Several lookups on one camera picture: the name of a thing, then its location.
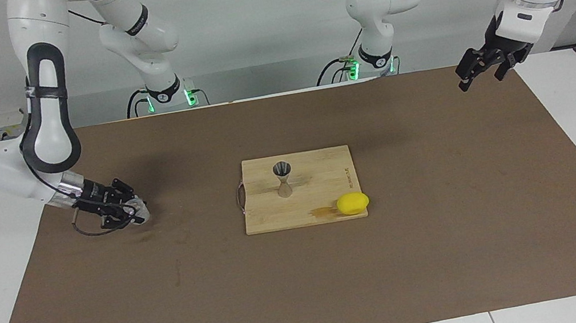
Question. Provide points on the yellow lemon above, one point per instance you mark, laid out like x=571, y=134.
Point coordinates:
x=352, y=204

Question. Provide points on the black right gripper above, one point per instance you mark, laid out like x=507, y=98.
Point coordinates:
x=97, y=196

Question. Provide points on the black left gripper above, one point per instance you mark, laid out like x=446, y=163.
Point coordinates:
x=506, y=45

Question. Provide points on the brown table mat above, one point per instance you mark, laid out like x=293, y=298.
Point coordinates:
x=307, y=285

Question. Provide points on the clear glass cup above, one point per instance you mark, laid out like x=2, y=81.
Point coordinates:
x=142, y=210

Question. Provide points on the metal jigger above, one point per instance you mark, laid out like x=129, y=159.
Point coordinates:
x=285, y=188

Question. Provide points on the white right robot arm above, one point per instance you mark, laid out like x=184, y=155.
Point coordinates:
x=51, y=124

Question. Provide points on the wooden cutting board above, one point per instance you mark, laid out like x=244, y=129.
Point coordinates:
x=320, y=179

